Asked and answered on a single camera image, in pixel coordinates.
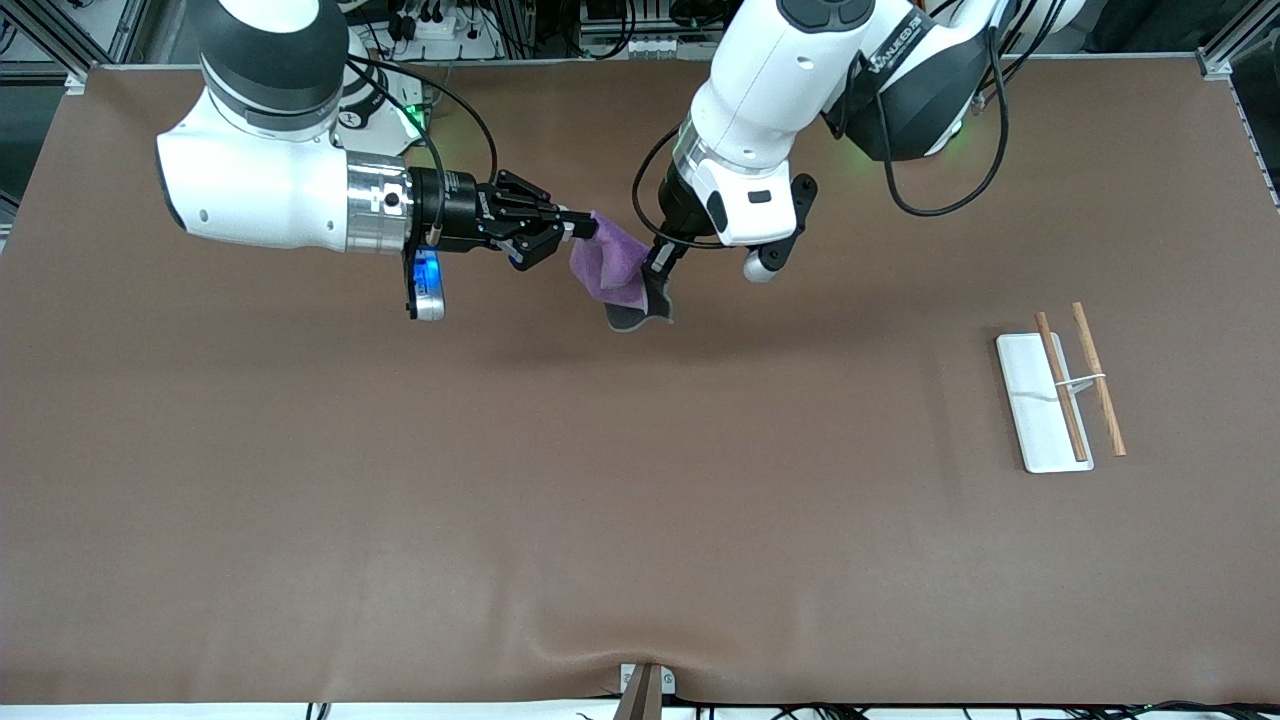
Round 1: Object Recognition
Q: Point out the white power strip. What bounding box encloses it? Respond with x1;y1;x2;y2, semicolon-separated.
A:
390;5;481;46

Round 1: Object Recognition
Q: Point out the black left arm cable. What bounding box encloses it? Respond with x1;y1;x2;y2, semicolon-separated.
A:
875;25;1011;218

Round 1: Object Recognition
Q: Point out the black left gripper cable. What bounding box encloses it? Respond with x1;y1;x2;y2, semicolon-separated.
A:
633;128;731;251

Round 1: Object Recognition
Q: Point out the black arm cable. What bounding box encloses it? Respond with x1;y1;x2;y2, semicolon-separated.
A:
875;25;1011;218
350;55;499;183

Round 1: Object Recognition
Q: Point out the brown table mat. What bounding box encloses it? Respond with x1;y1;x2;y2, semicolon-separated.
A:
0;58;1280;706

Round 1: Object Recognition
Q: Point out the aluminium frame strut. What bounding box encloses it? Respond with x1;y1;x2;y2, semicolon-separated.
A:
0;0;91;91
1198;0;1280;81

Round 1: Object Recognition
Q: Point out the purple and grey towel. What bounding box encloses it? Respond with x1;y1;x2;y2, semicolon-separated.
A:
570;210;674;333

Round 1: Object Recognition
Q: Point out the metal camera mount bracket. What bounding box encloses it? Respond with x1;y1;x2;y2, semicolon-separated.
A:
618;662;678;720

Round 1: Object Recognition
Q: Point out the wooden chopsticks pair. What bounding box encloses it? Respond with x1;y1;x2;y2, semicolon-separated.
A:
996;302;1128;474

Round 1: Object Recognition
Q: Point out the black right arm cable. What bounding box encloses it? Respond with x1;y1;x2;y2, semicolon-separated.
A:
350;55;499;183

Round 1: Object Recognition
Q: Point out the white terminal block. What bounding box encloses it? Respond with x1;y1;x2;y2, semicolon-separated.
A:
618;33;723;59

